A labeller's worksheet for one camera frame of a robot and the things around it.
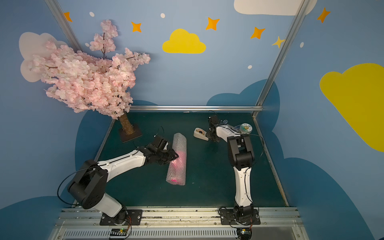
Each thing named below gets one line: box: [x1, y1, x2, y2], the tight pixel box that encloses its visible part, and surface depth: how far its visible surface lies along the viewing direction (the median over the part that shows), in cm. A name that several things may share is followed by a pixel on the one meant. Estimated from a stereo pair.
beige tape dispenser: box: [193, 127, 209, 141], surface depth 107 cm
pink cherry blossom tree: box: [28, 19, 151, 143], surface depth 68 cm
